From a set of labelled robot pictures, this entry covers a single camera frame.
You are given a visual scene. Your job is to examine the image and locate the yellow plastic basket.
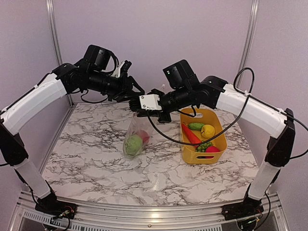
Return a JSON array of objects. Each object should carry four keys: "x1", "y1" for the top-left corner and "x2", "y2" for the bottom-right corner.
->
[{"x1": 180, "y1": 108, "x2": 227, "y2": 164}]

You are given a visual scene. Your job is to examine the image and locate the yellow toy lemon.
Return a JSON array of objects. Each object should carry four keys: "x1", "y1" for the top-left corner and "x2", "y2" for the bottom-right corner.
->
[{"x1": 201, "y1": 124, "x2": 216, "y2": 139}]

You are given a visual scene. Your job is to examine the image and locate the green toy bitter gourd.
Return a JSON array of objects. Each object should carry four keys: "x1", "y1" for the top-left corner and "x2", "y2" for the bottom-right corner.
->
[{"x1": 188, "y1": 122, "x2": 204, "y2": 131}]

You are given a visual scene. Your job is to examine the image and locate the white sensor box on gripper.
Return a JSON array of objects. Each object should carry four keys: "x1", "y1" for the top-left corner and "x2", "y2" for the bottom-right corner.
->
[{"x1": 129, "y1": 94, "x2": 162, "y2": 112}]

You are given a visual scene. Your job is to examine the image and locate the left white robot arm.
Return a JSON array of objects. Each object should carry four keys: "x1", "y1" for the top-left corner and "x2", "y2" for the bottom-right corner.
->
[{"x1": 0, "y1": 61, "x2": 144, "y2": 214}]

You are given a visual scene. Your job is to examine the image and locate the green toy pepper back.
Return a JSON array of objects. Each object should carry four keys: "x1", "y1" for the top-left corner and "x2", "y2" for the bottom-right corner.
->
[{"x1": 124, "y1": 134, "x2": 143, "y2": 156}]

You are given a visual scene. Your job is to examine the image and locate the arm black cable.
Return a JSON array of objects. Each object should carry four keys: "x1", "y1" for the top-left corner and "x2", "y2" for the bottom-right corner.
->
[
  {"x1": 146, "y1": 67, "x2": 308, "y2": 161},
  {"x1": 80, "y1": 92, "x2": 109, "y2": 104}
]

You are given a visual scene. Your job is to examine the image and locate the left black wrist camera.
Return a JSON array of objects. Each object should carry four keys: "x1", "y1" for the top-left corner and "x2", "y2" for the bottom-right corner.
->
[{"x1": 81, "y1": 45, "x2": 112, "y2": 71}]

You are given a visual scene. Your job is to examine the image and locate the green toy grapes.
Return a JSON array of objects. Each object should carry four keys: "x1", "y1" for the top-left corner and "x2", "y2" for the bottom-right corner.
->
[{"x1": 195, "y1": 142, "x2": 213, "y2": 153}]

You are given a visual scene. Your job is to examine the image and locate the red toy tomato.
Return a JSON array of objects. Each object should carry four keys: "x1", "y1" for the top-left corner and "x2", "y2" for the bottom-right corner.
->
[{"x1": 139, "y1": 130, "x2": 150, "y2": 144}]

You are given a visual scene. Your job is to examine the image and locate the aluminium frame post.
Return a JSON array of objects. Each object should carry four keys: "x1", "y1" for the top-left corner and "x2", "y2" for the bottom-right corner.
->
[
  {"x1": 46, "y1": 0, "x2": 74, "y2": 108},
  {"x1": 237, "y1": 0, "x2": 260, "y2": 73}
]

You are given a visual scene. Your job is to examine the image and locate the orange toy carrot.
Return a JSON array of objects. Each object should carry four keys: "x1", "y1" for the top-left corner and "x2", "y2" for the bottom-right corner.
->
[{"x1": 181, "y1": 124, "x2": 201, "y2": 145}]

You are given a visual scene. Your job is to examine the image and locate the left white sensor box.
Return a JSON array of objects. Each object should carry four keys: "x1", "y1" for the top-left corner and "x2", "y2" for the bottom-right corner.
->
[{"x1": 112, "y1": 60, "x2": 132, "y2": 78}]

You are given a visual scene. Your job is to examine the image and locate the right aluminium frame post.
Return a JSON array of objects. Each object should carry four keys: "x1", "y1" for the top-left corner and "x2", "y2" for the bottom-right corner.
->
[{"x1": 237, "y1": 0, "x2": 260, "y2": 73}]

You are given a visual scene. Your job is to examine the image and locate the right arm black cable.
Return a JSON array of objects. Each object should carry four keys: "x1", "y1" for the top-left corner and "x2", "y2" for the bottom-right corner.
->
[{"x1": 146, "y1": 67, "x2": 308, "y2": 161}]

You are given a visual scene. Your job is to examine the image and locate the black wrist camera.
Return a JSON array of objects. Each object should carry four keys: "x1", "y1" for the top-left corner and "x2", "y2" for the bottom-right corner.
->
[
  {"x1": 163, "y1": 59, "x2": 200, "y2": 90},
  {"x1": 81, "y1": 45, "x2": 112, "y2": 71}
]

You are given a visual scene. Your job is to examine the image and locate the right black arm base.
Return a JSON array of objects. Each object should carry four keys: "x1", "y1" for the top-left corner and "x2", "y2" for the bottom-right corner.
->
[{"x1": 221, "y1": 202, "x2": 264, "y2": 220}]

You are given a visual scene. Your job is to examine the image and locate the aluminium front rail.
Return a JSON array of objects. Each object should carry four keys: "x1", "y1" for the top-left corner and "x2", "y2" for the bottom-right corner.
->
[{"x1": 8, "y1": 191, "x2": 290, "y2": 231}]

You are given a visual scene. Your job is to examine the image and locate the clear zip top bag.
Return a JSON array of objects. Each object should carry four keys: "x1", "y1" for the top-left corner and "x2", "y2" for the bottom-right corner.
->
[{"x1": 123, "y1": 112, "x2": 154, "y2": 159}]

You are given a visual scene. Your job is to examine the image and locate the red toy fruit front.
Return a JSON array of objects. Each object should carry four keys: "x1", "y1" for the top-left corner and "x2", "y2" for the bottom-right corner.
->
[{"x1": 205, "y1": 146, "x2": 220, "y2": 153}]

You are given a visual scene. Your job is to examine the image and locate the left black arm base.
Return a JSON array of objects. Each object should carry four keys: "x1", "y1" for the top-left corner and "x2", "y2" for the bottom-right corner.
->
[{"x1": 35, "y1": 200, "x2": 77, "y2": 219}]

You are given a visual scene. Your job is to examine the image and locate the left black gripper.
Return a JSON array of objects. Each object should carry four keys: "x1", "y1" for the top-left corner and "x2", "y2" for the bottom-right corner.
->
[{"x1": 86, "y1": 68, "x2": 144, "y2": 102}]

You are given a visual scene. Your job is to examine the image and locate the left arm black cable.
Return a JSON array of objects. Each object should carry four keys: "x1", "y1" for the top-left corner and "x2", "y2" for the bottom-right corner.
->
[{"x1": 80, "y1": 92, "x2": 109, "y2": 104}]

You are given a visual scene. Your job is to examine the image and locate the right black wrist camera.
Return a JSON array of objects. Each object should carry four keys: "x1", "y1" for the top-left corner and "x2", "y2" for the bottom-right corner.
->
[{"x1": 163, "y1": 59, "x2": 200, "y2": 90}]

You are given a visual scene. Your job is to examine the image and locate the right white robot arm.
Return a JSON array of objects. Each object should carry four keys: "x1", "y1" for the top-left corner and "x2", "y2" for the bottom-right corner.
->
[{"x1": 139, "y1": 76, "x2": 295, "y2": 216}]

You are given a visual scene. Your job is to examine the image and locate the left aluminium frame post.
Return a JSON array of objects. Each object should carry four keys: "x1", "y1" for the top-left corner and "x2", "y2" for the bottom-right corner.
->
[{"x1": 46, "y1": 0, "x2": 74, "y2": 108}]

